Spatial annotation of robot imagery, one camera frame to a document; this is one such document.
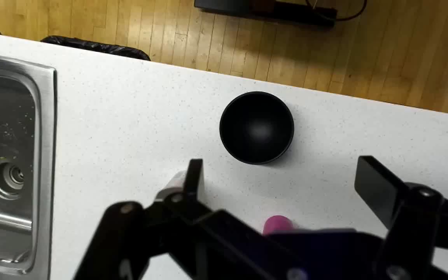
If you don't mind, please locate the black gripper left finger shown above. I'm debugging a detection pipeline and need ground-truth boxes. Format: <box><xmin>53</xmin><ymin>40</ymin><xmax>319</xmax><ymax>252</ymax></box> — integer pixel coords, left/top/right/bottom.
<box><xmin>155</xmin><ymin>158</ymin><xmax>203</xmax><ymax>202</ymax></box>

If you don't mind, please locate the black bowl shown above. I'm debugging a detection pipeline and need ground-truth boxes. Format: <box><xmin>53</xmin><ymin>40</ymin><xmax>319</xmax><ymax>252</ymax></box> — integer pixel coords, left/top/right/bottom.
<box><xmin>219</xmin><ymin>92</ymin><xmax>294</xmax><ymax>165</ymax></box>

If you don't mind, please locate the stainless steel sink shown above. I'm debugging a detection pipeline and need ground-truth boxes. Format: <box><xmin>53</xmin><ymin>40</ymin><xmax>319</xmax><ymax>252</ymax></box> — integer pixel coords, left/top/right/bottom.
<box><xmin>0</xmin><ymin>56</ymin><xmax>57</xmax><ymax>280</ymax></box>

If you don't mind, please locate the black cable on floor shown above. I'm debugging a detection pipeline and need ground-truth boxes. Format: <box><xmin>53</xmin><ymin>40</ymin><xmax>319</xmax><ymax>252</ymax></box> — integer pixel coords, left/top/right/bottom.
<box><xmin>306</xmin><ymin>0</ymin><xmax>368</xmax><ymax>23</ymax></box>

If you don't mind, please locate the black floor base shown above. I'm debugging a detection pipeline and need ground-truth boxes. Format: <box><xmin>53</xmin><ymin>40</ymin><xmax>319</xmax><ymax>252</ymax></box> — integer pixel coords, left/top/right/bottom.
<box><xmin>194</xmin><ymin>0</ymin><xmax>337</xmax><ymax>28</ymax></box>

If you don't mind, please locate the silver soda can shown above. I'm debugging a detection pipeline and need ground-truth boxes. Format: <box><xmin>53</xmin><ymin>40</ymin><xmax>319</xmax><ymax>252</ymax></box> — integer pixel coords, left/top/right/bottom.
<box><xmin>263</xmin><ymin>214</ymin><xmax>294</xmax><ymax>235</ymax></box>

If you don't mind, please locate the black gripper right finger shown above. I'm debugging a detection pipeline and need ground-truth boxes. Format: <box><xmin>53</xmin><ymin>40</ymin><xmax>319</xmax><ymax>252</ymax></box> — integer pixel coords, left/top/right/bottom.
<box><xmin>354</xmin><ymin>155</ymin><xmax>407</xmax><ymax>227</ymax></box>

